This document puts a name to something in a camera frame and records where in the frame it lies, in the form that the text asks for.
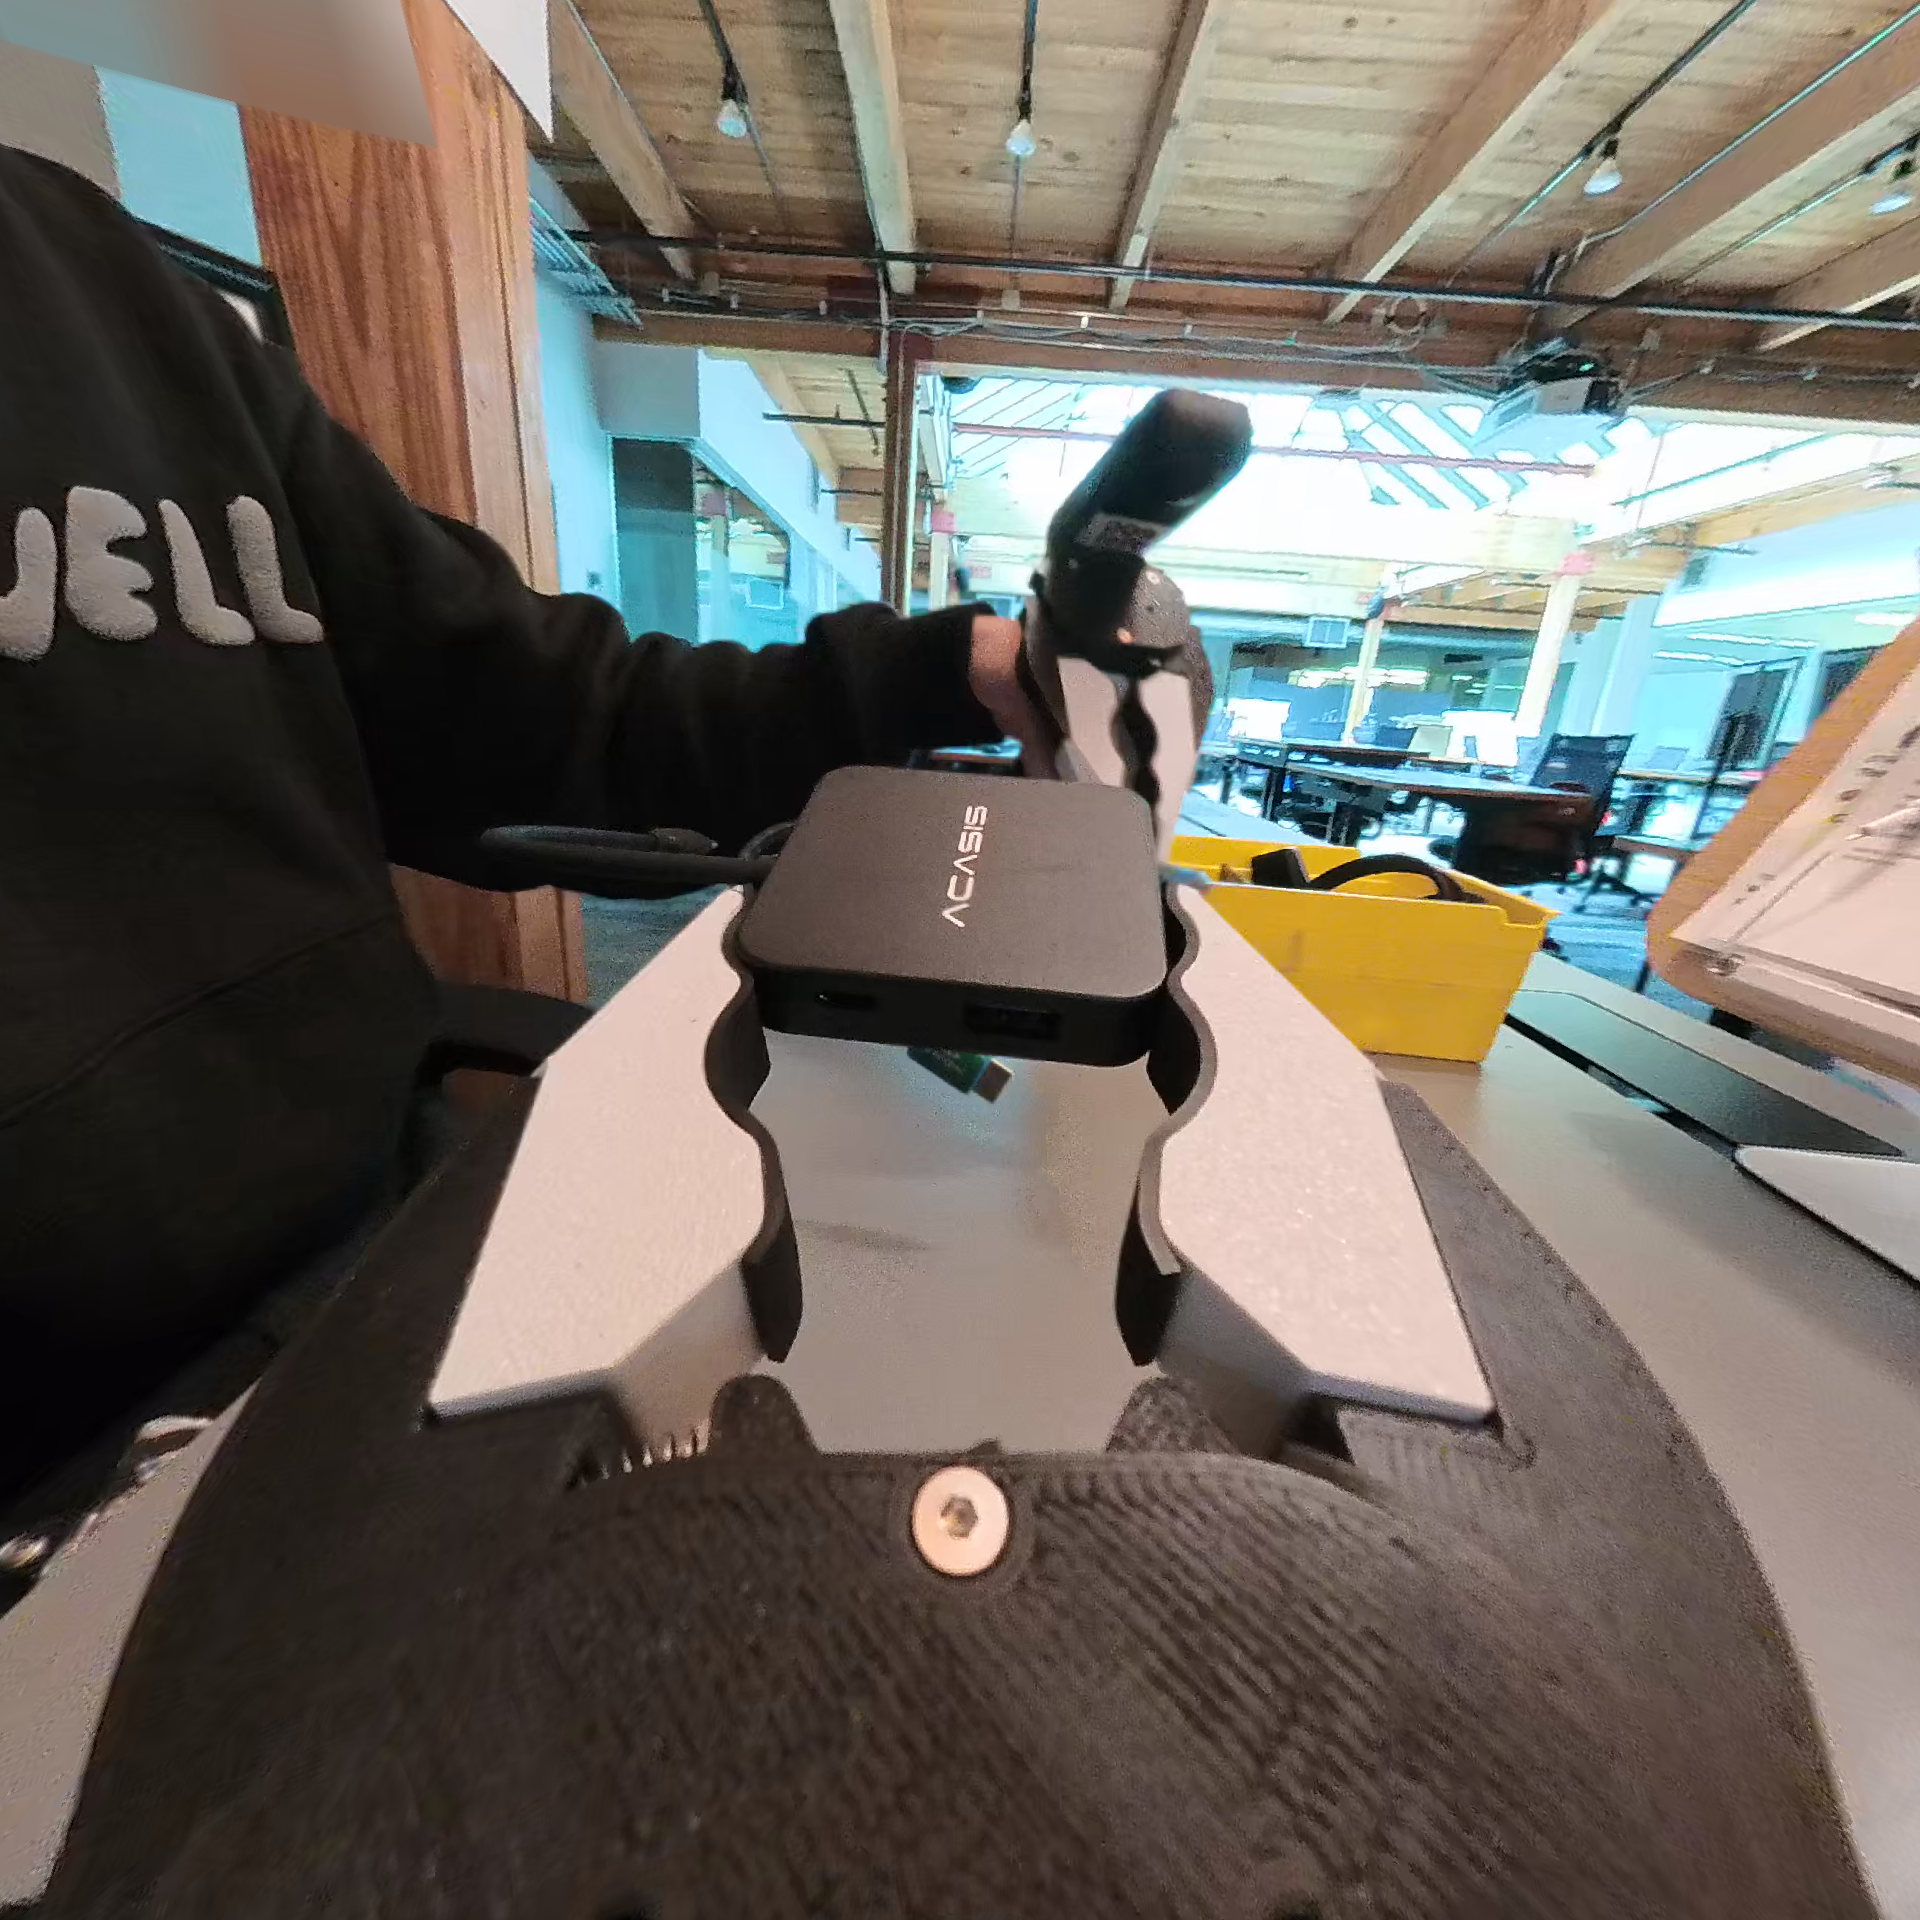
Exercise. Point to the person's black hoodie torso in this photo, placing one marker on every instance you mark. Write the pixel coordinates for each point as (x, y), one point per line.
(150, 899)

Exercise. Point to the white ceiling projector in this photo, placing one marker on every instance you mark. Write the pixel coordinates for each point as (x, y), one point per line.
(1551, 401)

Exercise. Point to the yellow storage bin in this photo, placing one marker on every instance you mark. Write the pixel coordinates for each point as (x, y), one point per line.
(1379, 961)

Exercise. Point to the black office chair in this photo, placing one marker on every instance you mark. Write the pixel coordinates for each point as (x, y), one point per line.
(1567, 811)

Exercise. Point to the wooden pillar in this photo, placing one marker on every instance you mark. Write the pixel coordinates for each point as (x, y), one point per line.
(406, 376)

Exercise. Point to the dark office table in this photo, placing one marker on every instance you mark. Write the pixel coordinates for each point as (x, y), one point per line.
(1394, 782)

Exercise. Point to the black usb hub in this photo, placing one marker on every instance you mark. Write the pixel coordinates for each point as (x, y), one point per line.
(932, 868)

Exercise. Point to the dark flat panel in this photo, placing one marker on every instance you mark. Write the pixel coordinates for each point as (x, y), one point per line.
(1696, 1071)

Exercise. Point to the person's left hand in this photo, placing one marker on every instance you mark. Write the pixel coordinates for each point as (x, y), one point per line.
(1003, 673)

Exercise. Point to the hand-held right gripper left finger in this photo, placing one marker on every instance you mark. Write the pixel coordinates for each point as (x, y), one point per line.
(614, 1186)

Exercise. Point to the white rounded base plate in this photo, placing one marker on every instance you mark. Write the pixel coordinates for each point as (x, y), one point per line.
(1851, 1210)

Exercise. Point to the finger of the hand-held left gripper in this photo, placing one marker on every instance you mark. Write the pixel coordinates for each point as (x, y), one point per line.
(1089, 720)
(1175, 749)

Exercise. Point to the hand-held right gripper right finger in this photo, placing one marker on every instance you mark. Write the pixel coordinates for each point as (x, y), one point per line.
(1304, 1200)

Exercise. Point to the person's left forearm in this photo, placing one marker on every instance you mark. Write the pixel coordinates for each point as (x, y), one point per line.
(673, 720)

